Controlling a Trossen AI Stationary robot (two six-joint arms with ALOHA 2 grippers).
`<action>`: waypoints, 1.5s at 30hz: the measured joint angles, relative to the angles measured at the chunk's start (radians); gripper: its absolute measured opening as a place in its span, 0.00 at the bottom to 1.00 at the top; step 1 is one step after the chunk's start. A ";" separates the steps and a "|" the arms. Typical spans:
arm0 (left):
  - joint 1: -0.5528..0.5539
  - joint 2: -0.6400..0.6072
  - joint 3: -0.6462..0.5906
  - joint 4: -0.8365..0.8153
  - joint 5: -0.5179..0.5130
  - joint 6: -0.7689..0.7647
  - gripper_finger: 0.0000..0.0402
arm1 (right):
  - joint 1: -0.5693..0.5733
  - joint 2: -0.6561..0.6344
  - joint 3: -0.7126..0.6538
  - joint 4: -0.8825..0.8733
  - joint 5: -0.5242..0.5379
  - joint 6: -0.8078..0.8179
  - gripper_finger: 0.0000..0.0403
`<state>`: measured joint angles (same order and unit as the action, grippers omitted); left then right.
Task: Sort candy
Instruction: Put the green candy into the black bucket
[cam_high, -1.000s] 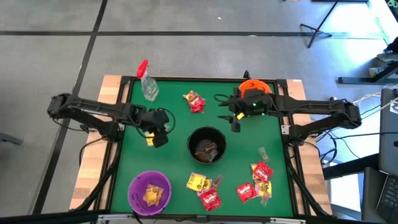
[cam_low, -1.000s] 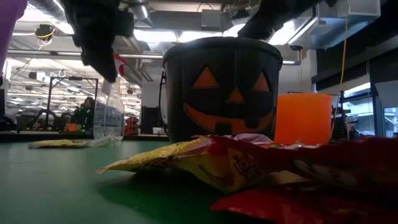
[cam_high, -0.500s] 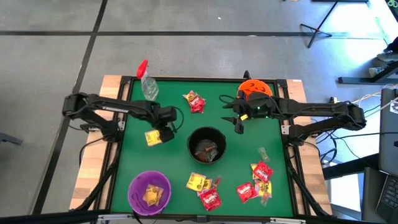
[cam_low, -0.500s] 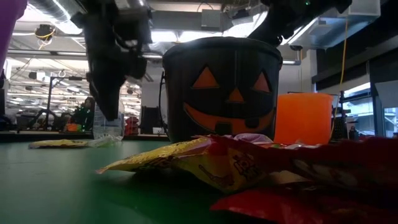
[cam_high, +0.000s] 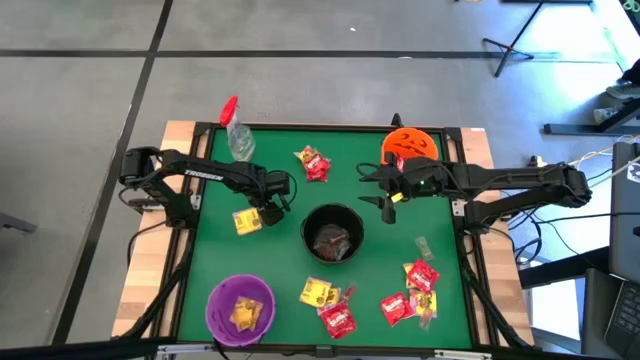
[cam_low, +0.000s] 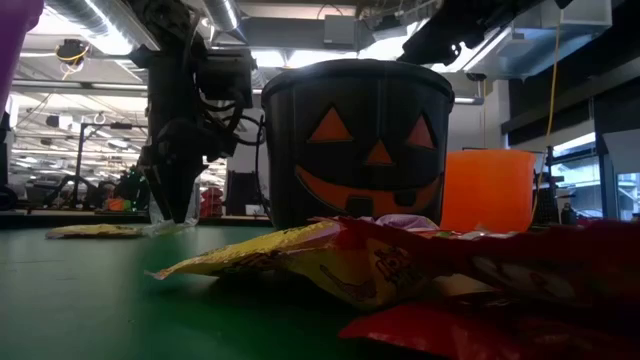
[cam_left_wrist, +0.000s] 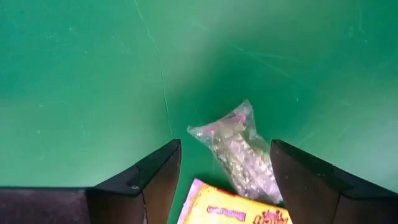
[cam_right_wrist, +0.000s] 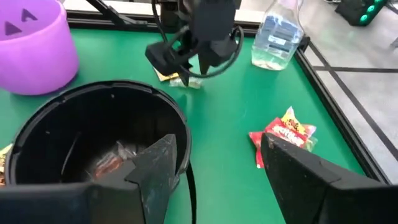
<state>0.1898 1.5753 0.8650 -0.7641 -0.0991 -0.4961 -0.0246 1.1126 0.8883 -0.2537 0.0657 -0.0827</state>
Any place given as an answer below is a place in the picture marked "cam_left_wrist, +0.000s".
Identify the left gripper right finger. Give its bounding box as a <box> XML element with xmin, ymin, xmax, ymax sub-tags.
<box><xmin>270</xmin><ymin>139</ymin><xmax>398</xmax><ymax>224</ymax></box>

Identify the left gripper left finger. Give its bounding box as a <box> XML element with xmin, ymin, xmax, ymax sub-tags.
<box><xmin>0</xmin><ymin>139</ymin><xmax>182</xmax><ymax>224</ymax></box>

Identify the clear gummy candy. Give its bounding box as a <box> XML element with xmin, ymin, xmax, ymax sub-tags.
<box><xmin>187</xmin><ymin>99</ymin><xmax>284</xmax><ymax>205</ymax></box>

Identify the yellow Sour Patch candy pack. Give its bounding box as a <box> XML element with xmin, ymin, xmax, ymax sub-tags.
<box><xmin>177</xmin><ymin>177</ymin><xmax>294</xmax><ymax>224</ymax></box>

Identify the green table mat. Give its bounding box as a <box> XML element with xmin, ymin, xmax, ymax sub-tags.
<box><xmin>0</xmin><ymin>0</ymin><xmax>398</xmax><ymax>224</ymax></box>

